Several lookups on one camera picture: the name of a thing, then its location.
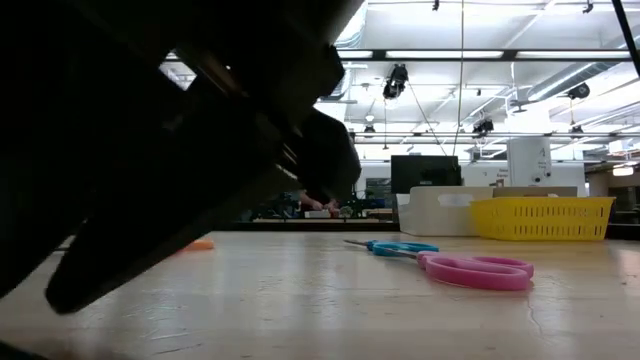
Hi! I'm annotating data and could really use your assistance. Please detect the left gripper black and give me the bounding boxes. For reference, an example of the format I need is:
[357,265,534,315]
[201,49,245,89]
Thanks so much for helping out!
[0,47,364,226]

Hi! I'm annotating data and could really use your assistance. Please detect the blue scissors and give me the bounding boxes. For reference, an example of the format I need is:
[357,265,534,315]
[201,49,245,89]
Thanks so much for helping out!
[343,238,440,259]

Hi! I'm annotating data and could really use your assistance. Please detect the orange scissors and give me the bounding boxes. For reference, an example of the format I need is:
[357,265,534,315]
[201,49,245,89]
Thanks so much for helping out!
[182,238,216,252]

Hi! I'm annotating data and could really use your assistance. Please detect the person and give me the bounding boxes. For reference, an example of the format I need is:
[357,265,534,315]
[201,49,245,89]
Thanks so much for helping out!
[298,188,342,214]

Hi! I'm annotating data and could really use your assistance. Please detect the black background monitor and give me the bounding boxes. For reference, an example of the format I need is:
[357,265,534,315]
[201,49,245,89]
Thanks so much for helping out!
[389,154,462,195]

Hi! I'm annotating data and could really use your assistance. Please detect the white plastic bin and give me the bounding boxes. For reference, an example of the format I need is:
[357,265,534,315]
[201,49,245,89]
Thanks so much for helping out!
[397,186,497,238]

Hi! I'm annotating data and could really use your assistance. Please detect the pink scissors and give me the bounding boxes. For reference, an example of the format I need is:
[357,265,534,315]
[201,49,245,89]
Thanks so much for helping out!
[384,248,535,293]

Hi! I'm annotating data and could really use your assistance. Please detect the white column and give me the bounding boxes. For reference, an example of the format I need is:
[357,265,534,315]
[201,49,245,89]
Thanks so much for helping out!
[507,137,553,189]

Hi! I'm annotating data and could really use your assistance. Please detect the yellow plastic basket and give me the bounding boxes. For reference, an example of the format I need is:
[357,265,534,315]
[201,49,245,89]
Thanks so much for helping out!
[469,196,616,243]

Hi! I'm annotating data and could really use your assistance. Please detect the black overhead camera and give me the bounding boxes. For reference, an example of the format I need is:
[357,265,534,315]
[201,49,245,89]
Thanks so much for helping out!
[382,63,410,100]

